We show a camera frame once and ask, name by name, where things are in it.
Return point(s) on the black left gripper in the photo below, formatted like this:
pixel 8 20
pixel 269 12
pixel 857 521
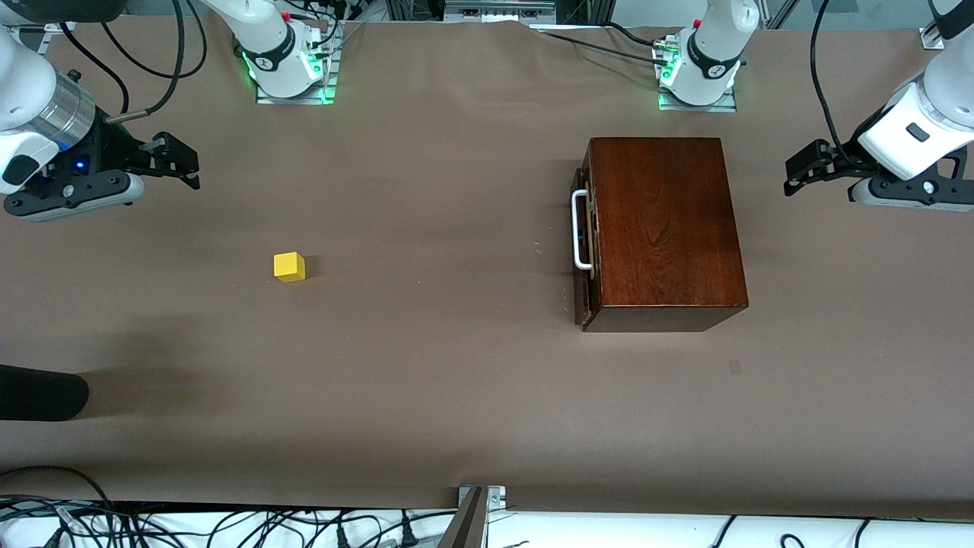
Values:
pixel 847 162

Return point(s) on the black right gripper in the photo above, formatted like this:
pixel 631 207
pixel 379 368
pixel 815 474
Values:
pixel 109 150

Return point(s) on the yellow cube block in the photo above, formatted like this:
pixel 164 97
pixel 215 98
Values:
pixel 288 266

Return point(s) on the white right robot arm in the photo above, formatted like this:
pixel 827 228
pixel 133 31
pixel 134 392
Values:
pixel 268 47

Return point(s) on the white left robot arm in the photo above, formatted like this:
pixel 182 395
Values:
pixel 711 53

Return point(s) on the dark wooden drawer cabinet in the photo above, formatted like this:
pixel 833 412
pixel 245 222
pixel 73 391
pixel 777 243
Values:
pixel 662 228

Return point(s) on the aluminium corner profile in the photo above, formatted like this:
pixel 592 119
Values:
pixel 930 36

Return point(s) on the black cylindrical object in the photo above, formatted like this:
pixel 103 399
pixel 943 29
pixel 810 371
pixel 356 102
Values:
pixel 38 392

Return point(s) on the brown paper table cover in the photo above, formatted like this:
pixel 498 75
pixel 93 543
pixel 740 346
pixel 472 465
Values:
pixel 418 380

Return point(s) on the dark aluminium pole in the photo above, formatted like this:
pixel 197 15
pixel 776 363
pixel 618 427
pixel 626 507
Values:
pixel 466 525

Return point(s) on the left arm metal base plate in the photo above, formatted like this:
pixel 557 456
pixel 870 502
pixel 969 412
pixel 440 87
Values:
pixel 696 106

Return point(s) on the aluminium edge rail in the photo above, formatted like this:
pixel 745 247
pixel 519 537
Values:
pixel 46 29

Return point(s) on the small metal clamp bracket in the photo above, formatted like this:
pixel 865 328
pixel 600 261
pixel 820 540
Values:
pixel 494 496

